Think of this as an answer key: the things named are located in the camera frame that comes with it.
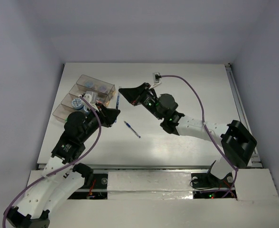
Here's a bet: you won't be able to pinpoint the aluminium rail right edge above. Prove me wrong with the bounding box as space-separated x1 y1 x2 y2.
225 64 263 169

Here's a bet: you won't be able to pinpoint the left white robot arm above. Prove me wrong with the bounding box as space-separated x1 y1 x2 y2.
2 104 120 228

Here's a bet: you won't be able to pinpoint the clear compartment organizer tray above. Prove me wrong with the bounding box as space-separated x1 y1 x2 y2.
53 75 116 123

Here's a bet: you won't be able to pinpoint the clear jar blue pins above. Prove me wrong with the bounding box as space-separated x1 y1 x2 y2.
84 81 95 88

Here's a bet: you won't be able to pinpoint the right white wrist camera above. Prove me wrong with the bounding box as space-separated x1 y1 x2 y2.
150 72 162 90

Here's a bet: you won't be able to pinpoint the white foam front block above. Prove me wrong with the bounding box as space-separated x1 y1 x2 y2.
107 171 193 200

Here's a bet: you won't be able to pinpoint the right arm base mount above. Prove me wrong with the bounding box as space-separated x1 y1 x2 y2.
189 161 237 199

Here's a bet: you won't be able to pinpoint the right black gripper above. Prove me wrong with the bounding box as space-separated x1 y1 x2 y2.
118 83 163 120

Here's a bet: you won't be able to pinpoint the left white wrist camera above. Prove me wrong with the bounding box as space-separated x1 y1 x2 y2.
79 91 101 105

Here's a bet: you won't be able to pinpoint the blue pen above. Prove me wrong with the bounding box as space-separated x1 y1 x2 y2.
115 86 121 110
124 121 141 138

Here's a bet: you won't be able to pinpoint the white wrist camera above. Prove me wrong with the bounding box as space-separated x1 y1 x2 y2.
79 91 101 105
150 72 162 90

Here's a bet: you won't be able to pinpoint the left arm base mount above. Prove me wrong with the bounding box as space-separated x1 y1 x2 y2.
68 173 108 200

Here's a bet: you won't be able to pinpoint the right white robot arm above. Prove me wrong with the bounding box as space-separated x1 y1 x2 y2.
119 83 257 186

